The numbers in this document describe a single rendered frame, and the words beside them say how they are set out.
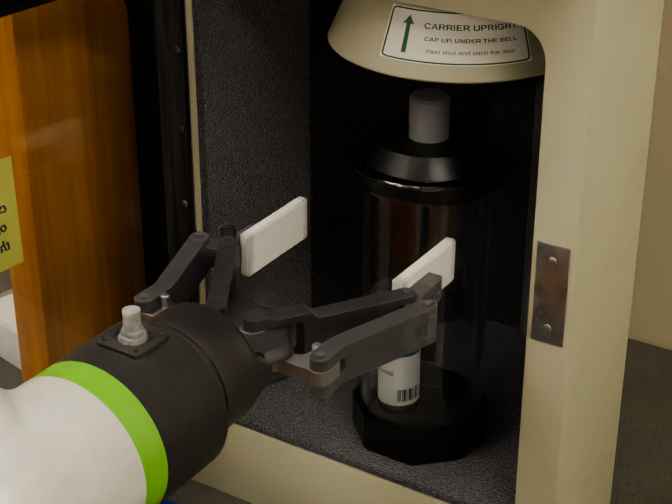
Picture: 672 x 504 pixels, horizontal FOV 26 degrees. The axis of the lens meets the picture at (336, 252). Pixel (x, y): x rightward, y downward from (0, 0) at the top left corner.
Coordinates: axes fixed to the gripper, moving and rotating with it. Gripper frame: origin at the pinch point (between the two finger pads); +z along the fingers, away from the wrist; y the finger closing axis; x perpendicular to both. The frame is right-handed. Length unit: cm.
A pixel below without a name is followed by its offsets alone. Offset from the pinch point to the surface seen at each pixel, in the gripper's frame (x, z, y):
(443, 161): -4.5, 6.2, -2.7
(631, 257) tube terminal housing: 2.0, 12.2, -14.2
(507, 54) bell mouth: -12.5, 7.0, -6.4
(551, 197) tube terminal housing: -5.9, 2.3, -12.2
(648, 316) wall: 26, 45, -5
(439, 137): -5.2, 8.2, -1.2
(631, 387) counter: 26.6, 34.4, -7.8
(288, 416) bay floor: 19.2, 4.9, 9.1
